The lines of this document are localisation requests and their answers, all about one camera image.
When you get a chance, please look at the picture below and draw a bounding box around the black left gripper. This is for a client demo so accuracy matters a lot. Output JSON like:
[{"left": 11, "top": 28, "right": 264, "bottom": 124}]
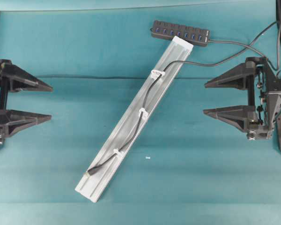
[{"left": 0, "top": 59, "right": 53, "bottom": 145}]

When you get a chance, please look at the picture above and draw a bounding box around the black USB hub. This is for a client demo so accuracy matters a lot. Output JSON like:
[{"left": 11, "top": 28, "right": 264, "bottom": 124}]
[{"left": 150, "top": 20, "right": 211, "bottom": 47}]

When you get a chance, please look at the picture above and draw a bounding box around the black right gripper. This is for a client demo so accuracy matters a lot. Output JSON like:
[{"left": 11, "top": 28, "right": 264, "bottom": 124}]
[{"left": 203, "top": 57, "right": 281, "bottom": 140}]

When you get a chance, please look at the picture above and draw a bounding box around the black USB cable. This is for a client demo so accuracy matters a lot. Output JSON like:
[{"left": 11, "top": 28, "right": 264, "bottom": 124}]
[{"left": 83, "top": 21, "right": 281, "bottom": 177}]

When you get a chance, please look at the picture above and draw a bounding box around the silver aluminium rail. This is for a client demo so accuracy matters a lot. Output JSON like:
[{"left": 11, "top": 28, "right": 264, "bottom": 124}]
[{"left": 75, "top": 37, "right": 193, "bottom": 203}]

